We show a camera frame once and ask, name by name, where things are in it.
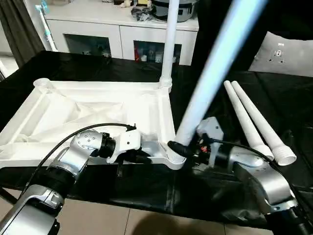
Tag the white plastic table top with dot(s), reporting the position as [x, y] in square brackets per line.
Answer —
[73, 110]

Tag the white plastic table leg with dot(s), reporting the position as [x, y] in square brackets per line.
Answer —
[244, 117]
[171, 36]
[264, 122]
[215, 61]

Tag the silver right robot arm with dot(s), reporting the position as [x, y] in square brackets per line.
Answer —
[269, 178]

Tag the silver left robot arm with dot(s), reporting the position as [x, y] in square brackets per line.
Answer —
[71, 156]

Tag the small red box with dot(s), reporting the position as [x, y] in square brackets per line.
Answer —
[137, 52]

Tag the black floor mat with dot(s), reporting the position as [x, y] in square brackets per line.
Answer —
[49, 66]

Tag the black metal stand leg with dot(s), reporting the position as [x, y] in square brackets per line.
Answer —
[8, 195]

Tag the grey printed cushion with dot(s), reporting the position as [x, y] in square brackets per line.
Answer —
[288, 54]

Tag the white glass-door cabinet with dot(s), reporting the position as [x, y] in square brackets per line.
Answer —
[97, 27]

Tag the grey round bag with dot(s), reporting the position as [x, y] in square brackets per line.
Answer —
[185, 11]

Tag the white teal slim pole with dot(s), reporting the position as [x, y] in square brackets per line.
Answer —
[47, 31]

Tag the grey curtain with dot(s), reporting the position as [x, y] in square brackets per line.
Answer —
[19, 31]

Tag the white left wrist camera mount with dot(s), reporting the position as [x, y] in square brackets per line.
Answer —
[128, 142]

